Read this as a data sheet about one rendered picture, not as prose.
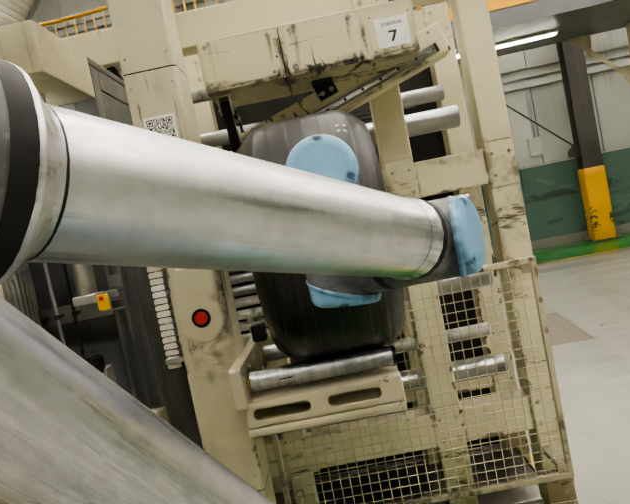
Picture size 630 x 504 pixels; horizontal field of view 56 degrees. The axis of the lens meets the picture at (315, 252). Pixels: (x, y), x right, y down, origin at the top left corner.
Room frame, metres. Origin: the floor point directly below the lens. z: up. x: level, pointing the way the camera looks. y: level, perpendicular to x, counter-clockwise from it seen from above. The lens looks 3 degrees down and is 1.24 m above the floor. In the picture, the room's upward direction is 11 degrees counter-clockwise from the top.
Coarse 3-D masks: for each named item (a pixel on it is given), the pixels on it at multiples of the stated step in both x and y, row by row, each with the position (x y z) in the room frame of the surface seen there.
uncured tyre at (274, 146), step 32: (256, 128) 1.38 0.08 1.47; (288, 128) 1.32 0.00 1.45; (320, 128) 1.29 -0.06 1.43; (352, 128) 1.28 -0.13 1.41; (256, 288) 1.24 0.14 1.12; (288, 288) 1.18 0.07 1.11; (288, 320) 1.22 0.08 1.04; (320, 320) 1.22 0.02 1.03; (352, 320) 1.23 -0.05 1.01; (384, 320) 1.24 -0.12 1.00; (288, 352) 1.32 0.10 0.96; (320, 352) 1.30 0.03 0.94; (352, 352) 1.34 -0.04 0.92
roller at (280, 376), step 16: (368, 352) 1.32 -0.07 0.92; (384, 352) 1.31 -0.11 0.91; (272, 368) 1.33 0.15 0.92; (288, 368) 1.32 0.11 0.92; (304, 368) 1.32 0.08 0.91; (320, 368) 1.31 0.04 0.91; (336, 368) 1.31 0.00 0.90; (352, 368) 1.31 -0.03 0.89; (368, 368) 1.31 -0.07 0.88; (256, 384) 1.32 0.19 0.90; (272, 384) 1.32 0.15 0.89; (288, 384) 1.32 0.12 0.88
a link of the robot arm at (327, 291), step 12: (312, 276) 0.74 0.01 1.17; (324, 276) 0.72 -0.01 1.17; (336, 276) 0.72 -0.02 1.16; (348, 276) 0.71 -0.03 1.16; (360, 276) 0.70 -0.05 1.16; (312, 288) 0.74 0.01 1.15; (324, 288) 0.72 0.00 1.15; (336, 288) 0.72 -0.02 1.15; (348, 288) 0.72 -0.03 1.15; (360, 288) 0.71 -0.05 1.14; (372, 288) 0.71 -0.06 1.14; (312, 300) 0.75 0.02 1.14; (324, 300) 0.72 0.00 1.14; (336, 300) 0.72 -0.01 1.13; (348, 300) 0.71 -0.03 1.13; (360, 300) 0.72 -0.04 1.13; (372, 300) 0.73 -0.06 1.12
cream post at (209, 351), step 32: (128, 0) 1.40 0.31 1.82; (160, 0) 1.40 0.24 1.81; (128, 32) 1.40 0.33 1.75; (160, 32) 1.40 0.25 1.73; (128, 64) 1.40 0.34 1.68; (160, 64) 1.40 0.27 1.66; (128, 96) 1.40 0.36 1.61; (160, 96) 1.40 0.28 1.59; (192, 128) 1.44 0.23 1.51; (192, 288) 1.40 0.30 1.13; (224, 288) 1.42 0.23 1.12; (192, 320) 1.40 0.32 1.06; (224, 320) 1.40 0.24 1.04; (192, 352) 1.40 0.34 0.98; (224, 352) 1.40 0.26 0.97; (192, 384) 1.40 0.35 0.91; (224, 384) 1.40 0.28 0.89; (224, 416) 1.40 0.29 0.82; (224, 448) 1.40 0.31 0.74; (256, 448) 1.40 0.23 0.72; (256, 480) 1.40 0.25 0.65
